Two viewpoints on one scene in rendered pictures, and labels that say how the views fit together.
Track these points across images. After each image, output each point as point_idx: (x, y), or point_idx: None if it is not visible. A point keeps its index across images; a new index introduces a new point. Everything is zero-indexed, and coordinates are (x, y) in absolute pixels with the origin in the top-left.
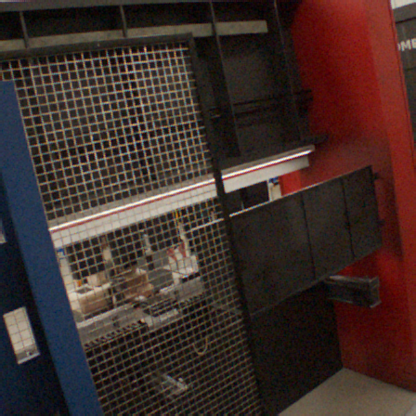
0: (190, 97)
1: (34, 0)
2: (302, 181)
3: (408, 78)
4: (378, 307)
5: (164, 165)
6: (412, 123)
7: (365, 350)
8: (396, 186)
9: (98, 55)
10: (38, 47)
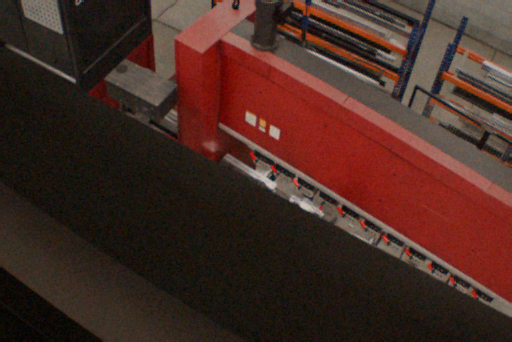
0: (414, 106)
1: (429, 120)
2: (218, 134)
3: (86, 20)
4: (246, 156)
5: None
6: (90, 51)
7: None
8: None
9: (451, 110)
10: (472, 117)
